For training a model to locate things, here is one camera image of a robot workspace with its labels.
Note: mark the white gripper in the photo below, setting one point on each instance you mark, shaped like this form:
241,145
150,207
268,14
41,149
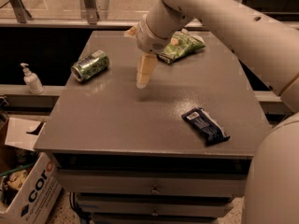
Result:
149,38

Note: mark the green soda can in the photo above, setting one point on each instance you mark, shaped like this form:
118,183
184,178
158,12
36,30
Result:
90,66

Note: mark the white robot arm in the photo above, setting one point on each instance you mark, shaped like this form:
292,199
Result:
271,49

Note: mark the green chip bag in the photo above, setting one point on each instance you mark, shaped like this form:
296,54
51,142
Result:
182,44

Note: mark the dark blue snack bar wrapper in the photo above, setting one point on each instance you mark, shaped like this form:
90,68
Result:
206,126

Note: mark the grey drawer cabinet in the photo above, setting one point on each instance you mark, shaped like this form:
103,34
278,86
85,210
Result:
130,158

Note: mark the white pump dispenser bottle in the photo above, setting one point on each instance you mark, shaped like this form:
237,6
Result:
32,80

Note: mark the white cardboard box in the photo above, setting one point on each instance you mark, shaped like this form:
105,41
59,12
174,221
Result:
36,197

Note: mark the metal railing post middle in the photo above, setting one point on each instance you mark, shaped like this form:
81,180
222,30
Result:
91,11

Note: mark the metal railing post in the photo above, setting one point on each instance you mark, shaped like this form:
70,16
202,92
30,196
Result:
91,11
21,13

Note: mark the metal railing post left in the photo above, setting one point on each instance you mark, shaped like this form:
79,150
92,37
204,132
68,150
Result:
21,13

